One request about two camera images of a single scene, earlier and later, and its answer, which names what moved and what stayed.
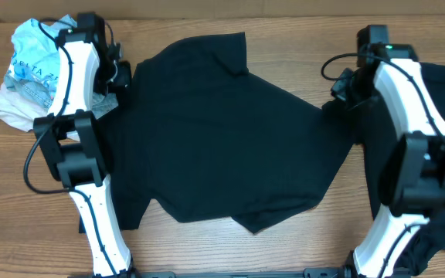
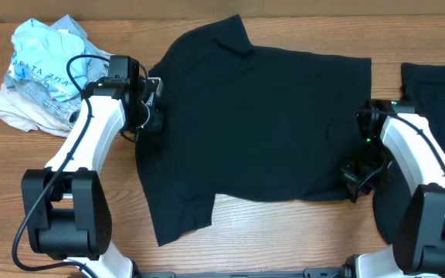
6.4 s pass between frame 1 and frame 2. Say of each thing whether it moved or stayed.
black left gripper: moved
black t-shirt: moved
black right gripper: moved
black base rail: stayed
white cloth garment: stayed
